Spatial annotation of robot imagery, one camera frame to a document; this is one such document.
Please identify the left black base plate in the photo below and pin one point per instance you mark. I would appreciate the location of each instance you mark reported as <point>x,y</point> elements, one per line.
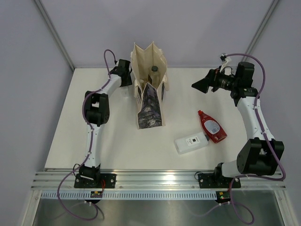
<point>106,180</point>

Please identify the red bottle white label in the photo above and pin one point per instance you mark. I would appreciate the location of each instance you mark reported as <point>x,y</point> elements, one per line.
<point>211,127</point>

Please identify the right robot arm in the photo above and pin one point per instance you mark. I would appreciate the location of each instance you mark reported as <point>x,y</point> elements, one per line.
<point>260,156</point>

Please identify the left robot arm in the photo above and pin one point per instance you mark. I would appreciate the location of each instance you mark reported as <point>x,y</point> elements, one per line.
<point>96,113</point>

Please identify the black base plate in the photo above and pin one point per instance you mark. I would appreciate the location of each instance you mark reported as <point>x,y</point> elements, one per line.
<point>210,180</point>
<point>106,180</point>

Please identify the beige canvas tote bag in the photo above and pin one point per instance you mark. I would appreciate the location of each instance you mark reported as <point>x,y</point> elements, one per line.
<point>149,98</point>

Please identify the right frame post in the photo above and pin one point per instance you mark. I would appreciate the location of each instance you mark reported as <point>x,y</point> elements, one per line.
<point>262,26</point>

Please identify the white rectangular bottle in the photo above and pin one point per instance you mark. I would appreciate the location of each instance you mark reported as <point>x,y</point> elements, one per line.
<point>191,143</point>

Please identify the frame post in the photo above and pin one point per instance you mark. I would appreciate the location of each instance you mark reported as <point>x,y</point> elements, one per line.
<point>262,26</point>
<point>53,32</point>

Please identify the left frame post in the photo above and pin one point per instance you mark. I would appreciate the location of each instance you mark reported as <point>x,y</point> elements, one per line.
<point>53,32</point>

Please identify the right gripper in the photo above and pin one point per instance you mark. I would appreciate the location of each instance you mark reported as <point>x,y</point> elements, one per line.
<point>214,76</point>

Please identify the white slotted cable duct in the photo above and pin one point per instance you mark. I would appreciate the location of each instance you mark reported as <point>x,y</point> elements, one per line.
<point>138,195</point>

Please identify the clear square bottle black cap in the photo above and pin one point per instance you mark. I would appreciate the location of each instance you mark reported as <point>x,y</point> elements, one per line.
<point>155,76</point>

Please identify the aluminium mounting rail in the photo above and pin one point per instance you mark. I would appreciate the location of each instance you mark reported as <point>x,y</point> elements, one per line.
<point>173,180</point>

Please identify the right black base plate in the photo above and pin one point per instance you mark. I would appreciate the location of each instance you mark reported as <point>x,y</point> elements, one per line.
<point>210,180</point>

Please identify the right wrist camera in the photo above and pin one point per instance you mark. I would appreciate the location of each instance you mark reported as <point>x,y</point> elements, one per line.
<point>225,60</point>

